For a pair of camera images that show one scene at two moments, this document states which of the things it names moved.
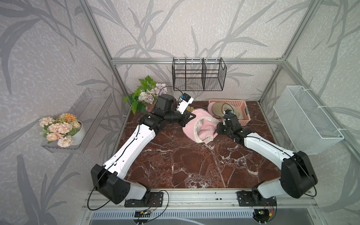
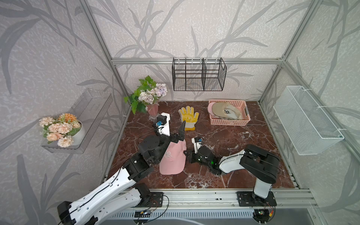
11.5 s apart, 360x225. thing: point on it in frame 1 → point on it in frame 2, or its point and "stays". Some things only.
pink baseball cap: (203, 128) → (174, 159)
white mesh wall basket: (309, 129) stays
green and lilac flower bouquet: (146, 94) stays
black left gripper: (184, 117) → (174, 138)
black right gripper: (219, 128) → (190, 155)
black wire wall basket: (198, 74) stays
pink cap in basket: (210, 108) stays
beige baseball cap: (218, 108) stays
